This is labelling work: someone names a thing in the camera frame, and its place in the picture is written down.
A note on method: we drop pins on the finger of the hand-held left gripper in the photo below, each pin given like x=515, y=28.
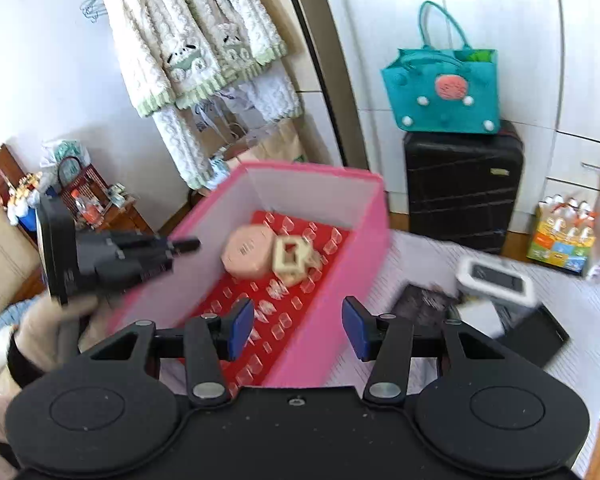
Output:
x=130, y=257

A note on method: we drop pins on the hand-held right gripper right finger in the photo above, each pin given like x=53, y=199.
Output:
x=357, y=327

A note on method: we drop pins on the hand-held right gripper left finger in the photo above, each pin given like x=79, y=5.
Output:
x=242, y=327

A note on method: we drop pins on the pink cardboard box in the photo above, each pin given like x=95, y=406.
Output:
x=340, y=340

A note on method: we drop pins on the pink round compact case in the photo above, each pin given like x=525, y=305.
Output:
x=245, y=255

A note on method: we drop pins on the cream hair claw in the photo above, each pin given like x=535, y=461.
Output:
x=280, y=260

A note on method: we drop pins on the grey pocket router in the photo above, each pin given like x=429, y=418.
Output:
x=495, y=275

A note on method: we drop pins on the person's left forearm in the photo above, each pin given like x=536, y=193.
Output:
x=40, y=335

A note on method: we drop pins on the wooden nightstand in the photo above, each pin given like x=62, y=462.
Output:
x=125, y=215

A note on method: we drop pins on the wooden side table with clutter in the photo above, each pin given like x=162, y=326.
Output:
x=5, y=260

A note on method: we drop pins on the black patterned card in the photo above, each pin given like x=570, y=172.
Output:
x=420, y=305

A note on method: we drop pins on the cluster of small figurines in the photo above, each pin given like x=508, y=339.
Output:
x=22, y=195

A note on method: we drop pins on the blue cloth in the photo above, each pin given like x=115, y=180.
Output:
x=2, y=320

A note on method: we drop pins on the white bag green pattern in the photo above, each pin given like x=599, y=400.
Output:
x=62, y=152

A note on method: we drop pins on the white fluffy pajama pants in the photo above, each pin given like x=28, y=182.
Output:
x=180, y=130

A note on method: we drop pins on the black suitcase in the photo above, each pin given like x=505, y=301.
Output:
x=460, y=190

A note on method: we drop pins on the black tray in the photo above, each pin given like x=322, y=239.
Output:
x=535, y=335

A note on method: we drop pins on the brown paper bag green print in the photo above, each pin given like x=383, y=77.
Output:
x=285, y=145

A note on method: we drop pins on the colourful drink bottle pack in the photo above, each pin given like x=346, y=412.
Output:
x=560, y=245

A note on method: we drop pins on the teal felt handbag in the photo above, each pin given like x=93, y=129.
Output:
x=430, y=110

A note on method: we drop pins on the white fluffy pajama top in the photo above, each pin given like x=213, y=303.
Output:
x=145, y=25

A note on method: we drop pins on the black garment rack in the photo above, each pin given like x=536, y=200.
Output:
x=325, y=60

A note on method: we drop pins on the white wardrobe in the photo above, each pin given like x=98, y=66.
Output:
x=520, y=35

